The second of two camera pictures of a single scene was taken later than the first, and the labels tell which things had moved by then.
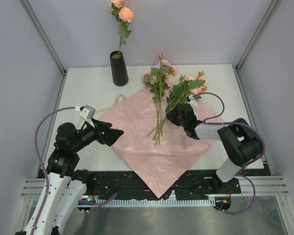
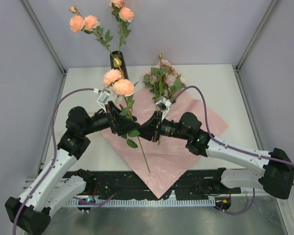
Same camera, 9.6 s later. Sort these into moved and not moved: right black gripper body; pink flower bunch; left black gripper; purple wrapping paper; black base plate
Moved: right black gripper body; left black gripper
Not moved: pink flower bunch; black base plate; purple wrapping paper
